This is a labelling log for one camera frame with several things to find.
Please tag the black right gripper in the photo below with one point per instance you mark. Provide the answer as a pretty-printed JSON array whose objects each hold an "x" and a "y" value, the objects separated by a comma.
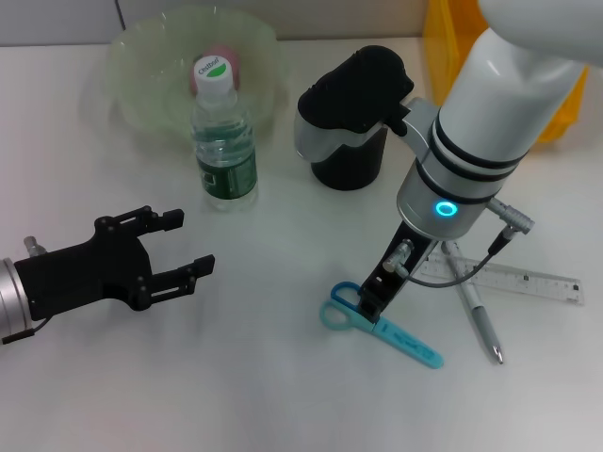
[{"x": 400, "y": 259}]

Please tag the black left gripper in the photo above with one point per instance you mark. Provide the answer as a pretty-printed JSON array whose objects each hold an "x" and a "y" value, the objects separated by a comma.
[{"x": 80, "y": 278}]

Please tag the blue scissors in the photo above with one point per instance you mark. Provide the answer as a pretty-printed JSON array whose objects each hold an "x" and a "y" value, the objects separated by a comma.
[{"x": 405, "y": 341}]

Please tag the water bottle green label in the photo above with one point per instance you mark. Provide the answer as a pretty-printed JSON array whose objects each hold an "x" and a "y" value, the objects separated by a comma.
[{"x": 226, "y": 155}]

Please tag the white grey pen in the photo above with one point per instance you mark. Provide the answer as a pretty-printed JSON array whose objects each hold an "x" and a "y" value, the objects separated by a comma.
[{"x": 480, "y": 315}]

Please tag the clear plastic ruler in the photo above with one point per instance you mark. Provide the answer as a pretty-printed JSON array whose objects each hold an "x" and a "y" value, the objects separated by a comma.
[{"x": 532, "y": 280}]

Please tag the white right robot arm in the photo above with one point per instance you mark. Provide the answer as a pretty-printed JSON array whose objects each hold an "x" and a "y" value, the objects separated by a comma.
[{"x": 499, "y": 94}]

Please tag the black mesh pen holder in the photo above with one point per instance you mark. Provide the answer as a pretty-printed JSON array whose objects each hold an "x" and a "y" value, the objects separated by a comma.
[{"x": 348, "y": 172}]

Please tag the translucent green fruit plate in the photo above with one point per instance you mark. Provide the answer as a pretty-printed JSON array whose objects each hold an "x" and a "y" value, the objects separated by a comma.
[{"x": 151, "y": 94}]

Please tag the yellow plastic bin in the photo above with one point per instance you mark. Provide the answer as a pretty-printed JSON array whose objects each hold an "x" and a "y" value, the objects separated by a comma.
[{"x": 443, "y": 56}]

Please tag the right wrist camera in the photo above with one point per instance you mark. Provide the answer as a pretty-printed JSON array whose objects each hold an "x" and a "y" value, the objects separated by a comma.
[{"x": 353, "y": 99}]

